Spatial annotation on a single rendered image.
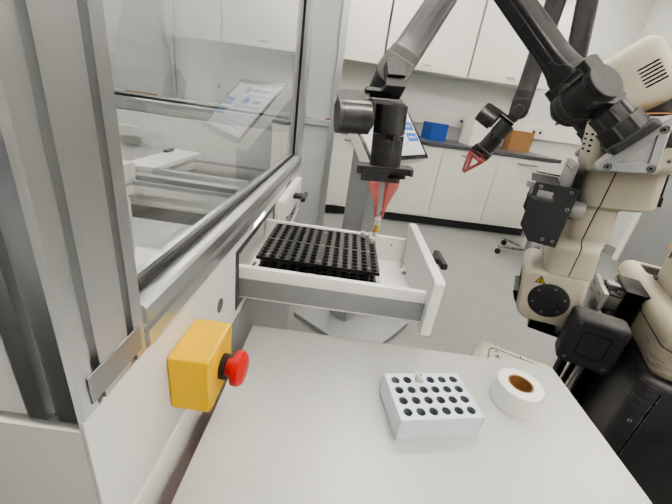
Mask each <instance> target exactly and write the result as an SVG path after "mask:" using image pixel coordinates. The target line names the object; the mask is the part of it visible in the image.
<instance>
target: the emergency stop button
mask: <svg viewBox="0 0 672 504"><path fill-rule="evenodd" d="M248 367H249V355H248V354H247V352H246V351H243V350H238V351H236V353H235V355H234V357H233V358H228V360H227V362H226V365H225V370H224V375H225V376H229V385H230V386H232V387H238V386H240V385H241V384H243V382H244V380H245V378H246V375H247V372H248Z"/></svg>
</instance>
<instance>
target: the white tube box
mask: <svg viewBox="0 0 672 504"><path fill-rule="evenodd" d="M415 376H416V373H386V374H385V373H384V376H383V380H382V384H381V388H380V394H381V397H382V400H383V403H384V406H385V409H386V412H387V415H388V418H389V422H390V425H391V428H392V431H393V434H394V437H395V440H402V439H424V438H446V437H468V436H477V435H478V433H479V431H480V429H481V426H482V424H483V422H484V420H485V416H484V415H483V413H482V412H481V410H480V408H479V407H478V405H477V404H476V402H475V400H474V399H473V397H472V395H471V394H470V392H469V391H468V389H467V387H466V386H465V384H464V383H463V381H462V379H461V378H460V376H459V375H458V373H424V379H423V381H422V383H418V382H416V381H415Z"/></svg>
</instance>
